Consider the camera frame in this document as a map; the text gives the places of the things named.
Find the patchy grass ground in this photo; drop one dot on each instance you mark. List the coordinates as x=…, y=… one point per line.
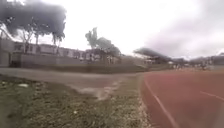
x=60, y=106

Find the red running track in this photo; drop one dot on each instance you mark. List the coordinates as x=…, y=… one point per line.
x=186, y=96

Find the tall tree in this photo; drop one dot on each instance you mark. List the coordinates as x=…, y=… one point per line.
x=100, y=43

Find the roofed grandstand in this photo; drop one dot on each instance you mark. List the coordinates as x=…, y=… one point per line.
x=151, y=55

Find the grey paved path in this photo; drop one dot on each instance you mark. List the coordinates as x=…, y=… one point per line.
x=50, y=77

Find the large dark tree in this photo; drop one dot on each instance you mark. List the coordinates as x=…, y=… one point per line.
x=33, y=20

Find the grey concrete wall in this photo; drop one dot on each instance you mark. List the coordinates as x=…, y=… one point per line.
x=50, y=60

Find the long low building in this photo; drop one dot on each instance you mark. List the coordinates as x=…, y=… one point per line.
x=53, y=50

